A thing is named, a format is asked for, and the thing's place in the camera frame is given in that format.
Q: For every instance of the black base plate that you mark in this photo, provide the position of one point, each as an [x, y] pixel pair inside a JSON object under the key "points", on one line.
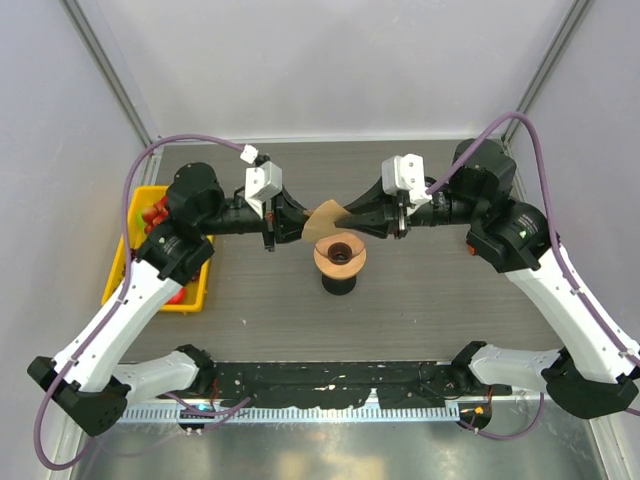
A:
{"points": [[338, 385]]}

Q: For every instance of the red apple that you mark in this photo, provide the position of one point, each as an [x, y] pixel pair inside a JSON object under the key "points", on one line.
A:
{"points": [[178, 297]]}

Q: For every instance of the pink glass dripper cone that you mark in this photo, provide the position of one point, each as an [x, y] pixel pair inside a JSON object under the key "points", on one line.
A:
{"points": [[339, 249]]}

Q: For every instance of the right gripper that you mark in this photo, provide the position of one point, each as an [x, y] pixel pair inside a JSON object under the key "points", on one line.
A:
{"points": [[380, 224]]}

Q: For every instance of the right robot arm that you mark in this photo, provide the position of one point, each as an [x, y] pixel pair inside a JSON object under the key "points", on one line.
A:
{"points": [[593, 374]]}

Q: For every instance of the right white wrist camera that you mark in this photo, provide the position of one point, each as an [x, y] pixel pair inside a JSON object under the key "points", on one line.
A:
{"points": [[405, 174]]}

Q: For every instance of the brown paper coffee filter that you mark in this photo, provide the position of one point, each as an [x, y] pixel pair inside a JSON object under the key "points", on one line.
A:
{"points": [[321, 222]]}

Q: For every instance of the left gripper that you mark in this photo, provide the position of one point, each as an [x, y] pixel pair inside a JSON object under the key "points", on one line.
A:
{"points": [[283, 218]]}

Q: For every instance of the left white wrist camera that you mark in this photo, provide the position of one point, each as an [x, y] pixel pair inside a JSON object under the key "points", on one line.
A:
{"points": [[263, 179]]}

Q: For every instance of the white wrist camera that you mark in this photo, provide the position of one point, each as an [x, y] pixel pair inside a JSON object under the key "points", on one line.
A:
{"points": [[405, 174], [263, 179]]}

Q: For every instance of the dark red coffee server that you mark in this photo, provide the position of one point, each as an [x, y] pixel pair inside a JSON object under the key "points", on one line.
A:
{"points": [[338, 277]]}

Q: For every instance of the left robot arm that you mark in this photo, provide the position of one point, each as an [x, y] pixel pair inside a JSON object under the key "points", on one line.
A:
{"points": [[86, 379]]}

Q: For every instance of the yellow plastic tray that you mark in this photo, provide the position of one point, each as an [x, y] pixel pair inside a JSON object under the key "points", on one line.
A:
{"points": [[196, 289]]}

